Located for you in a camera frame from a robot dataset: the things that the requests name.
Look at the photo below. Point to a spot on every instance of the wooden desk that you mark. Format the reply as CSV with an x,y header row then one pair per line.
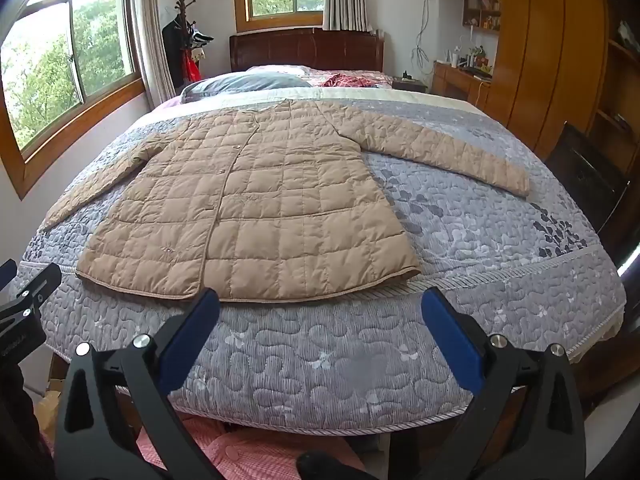
x,y
457,85

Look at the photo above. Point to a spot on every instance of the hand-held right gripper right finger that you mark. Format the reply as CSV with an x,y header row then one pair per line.
x,y
452,335

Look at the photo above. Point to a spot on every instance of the wooden nightstand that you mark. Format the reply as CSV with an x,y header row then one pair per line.
x,y
410,85

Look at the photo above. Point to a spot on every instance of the plain beige curtain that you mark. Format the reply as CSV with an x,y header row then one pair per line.
x,y
150,35

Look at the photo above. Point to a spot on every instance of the wooden wardrobe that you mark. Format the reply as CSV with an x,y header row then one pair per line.
x,y
550,50

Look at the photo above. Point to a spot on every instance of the white bottle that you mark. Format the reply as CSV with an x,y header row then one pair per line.
x,y
454,58

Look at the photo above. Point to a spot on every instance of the pink checked sheet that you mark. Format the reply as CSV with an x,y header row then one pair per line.
x,y
260,445

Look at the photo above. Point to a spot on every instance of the red patterned cloth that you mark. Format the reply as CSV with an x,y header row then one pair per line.
x,y
345,80

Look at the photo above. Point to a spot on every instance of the large wooden framed window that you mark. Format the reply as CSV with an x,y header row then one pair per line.
x,y
75,85

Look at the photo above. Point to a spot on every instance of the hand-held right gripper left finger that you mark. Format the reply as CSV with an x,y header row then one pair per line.
x,y
190,332

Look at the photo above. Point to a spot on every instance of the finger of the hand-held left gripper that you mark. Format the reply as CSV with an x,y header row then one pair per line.
x,y
35,285
7,271

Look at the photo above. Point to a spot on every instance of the striped cap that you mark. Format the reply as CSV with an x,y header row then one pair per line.
x,y
202,37

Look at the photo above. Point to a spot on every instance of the grey quilted bedspread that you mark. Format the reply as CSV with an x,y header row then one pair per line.
x,y
350,360

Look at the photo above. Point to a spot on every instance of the red hanging bag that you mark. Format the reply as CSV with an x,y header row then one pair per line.
x,y
191,67

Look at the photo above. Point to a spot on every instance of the small potted plant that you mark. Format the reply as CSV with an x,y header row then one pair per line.
x,y
477,55

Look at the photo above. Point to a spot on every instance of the dark chair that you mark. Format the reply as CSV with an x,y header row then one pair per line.
x,y
585,180

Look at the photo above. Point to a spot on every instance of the wooden wall shelf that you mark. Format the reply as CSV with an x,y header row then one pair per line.
x,y
482,12

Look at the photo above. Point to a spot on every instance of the wooden coat rack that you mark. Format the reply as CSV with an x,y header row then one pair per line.
x,y
182,5

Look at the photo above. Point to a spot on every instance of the tan quilted coat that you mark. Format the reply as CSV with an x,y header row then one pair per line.
x,y
250,200

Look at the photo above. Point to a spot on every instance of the grey pillow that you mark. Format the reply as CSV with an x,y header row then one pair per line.
x,y
240,85

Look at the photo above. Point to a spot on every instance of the purple pillow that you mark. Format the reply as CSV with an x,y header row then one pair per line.
x,y
167,104

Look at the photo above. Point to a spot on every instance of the black hanging garment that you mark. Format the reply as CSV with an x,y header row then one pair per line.
x,y
172,55

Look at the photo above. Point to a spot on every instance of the dark cloth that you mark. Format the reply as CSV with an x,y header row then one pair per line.
x,y
20,425

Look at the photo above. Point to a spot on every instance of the cardboard box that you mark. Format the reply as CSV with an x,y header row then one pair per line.
x,y
50,410

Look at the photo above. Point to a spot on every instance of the dark wooden headboard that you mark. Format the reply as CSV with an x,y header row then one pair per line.
x,y
300,50

